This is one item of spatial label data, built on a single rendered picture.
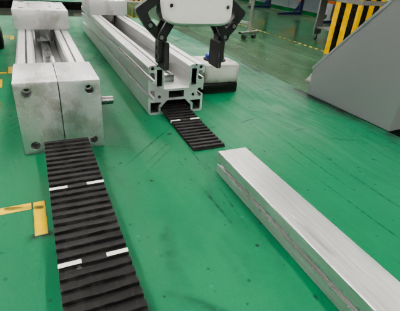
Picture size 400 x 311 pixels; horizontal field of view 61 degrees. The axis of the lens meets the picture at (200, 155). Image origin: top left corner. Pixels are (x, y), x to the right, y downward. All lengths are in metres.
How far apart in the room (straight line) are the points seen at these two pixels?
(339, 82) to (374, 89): 0.08
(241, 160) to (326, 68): 0.40
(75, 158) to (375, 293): 0.31
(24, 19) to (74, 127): 0.42
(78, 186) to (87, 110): 0.15
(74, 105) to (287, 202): 0.29
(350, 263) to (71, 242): 0.22
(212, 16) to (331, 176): 0.27
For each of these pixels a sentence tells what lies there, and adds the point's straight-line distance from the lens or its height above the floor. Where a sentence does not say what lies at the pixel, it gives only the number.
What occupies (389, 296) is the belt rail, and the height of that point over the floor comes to 0.81.
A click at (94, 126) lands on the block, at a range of 0.48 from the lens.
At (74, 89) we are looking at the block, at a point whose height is 0.86.
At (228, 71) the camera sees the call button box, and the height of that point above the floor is 0.83.
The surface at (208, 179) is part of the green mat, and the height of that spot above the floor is 0.78.
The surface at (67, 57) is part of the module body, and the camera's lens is 0.61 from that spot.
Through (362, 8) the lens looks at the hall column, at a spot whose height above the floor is 0.79.
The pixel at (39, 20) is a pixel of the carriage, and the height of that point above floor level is 0.88.
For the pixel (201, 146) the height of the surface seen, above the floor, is 0.78.
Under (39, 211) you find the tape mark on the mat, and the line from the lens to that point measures 0.38.
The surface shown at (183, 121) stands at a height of 0.79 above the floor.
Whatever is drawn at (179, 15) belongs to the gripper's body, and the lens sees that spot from 0.48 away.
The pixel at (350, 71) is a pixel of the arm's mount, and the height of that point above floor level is 0.86.
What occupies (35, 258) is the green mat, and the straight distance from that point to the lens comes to 0.33.
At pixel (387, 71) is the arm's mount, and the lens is 0.68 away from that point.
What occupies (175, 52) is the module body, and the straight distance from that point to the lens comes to 0.67.
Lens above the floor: 1.01
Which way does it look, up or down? 29 degrees down
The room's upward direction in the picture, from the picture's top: 5 degrees clockwise
